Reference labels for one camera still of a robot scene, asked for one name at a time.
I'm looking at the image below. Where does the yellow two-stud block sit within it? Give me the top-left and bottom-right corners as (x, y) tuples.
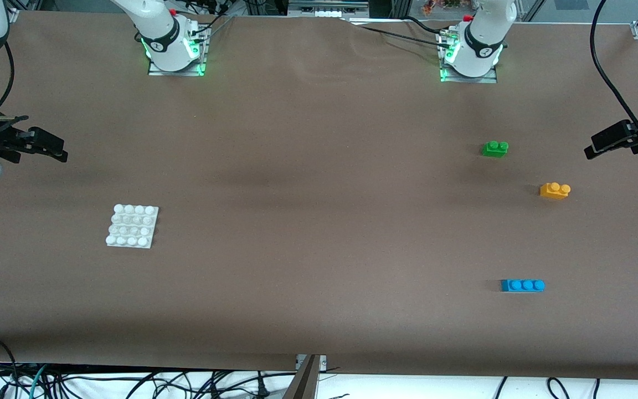
(539, 182), (571, 200)

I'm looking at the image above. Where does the teal floor cable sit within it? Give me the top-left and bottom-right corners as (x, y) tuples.
(17, 364), (49, 399)

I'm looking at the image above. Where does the white power strip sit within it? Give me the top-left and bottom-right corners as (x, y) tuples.
(289, 0), (369, 18)

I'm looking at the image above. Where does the black table cable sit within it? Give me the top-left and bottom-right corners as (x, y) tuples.
(405, 16), (452, 35)
(352, 23), (452, 46)

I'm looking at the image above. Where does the brown table cover sheet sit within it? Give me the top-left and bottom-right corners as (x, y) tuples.
(0, 11), (638, 381)

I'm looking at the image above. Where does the metal table post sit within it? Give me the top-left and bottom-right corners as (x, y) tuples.
(283, 354), (328, 399)

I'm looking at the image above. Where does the blue three-stud block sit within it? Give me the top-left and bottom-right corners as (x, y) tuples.
(501, 279), (546, 293)

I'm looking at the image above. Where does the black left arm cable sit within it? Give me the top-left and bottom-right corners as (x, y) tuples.
(590, 0), (638, 134)

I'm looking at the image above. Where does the white studded base plate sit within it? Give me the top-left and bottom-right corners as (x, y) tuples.
(105, 204), (160, 249)

